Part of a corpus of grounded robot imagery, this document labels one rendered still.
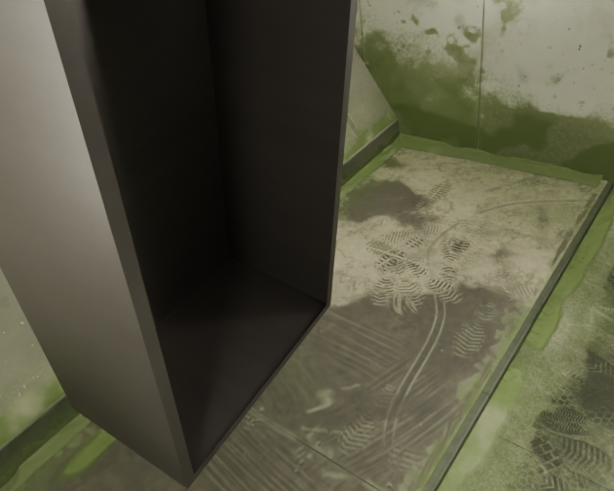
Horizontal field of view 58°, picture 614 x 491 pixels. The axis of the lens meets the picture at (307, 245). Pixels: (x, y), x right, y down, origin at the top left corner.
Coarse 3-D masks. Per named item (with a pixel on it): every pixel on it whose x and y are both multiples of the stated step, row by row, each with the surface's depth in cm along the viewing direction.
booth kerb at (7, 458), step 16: (368, 144) 285; (384, 144) 298; (352, 160) 277; (368, 160) 289; (352, 176) 281; (64, 400) 180; (48, 416) 177; (64, 416) 182; (32, 432) 174; (48, 432) 179; (0, 448) 167; (16, 448) 171; (32, 448) 176; (0, 464) 168; (16, 464) 173; (0, 480) 170
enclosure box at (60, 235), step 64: (0, 0) 50; (64, 0) 48; (128, 0) 97; (192, 0) 111; (256, 0) 107; (320, 0) 100; (0, 64) 56; (64, 64) 51; (128, 64) 103; (192, 64) 118; (256, 64) 117; (320, 64) 108; (0, 128) 65; (64, 128) 57; (128, 128) 109; (192, 128) 127; (256, 128) 128; (320, 128) 117; (0, 192) 76; (64, 192) 66; (128, 192) 116; (192, 192) 136; (256, 192) 141; (320, 192) 129; (0, 256) 92; (64, 256) 77; (128, 256) 69; (192, 256) 148; (256, 256) 158; (320, 256) 143; (64, 320) 94; (128, 320) 78; (192, 320) 148; (256, 320) 149; (64, 384) 119; (128, 384) 96; (192, 384) 134; (256, 384) 134; (192, 448) 122
